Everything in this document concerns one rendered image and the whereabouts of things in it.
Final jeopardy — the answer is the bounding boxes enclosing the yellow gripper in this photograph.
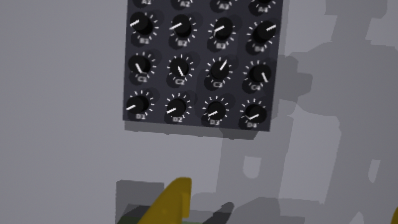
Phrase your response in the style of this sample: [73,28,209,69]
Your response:
[137,177,398,224]

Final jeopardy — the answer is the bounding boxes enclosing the dark grey panel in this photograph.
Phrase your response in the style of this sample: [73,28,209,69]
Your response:
[123,0,283,132]

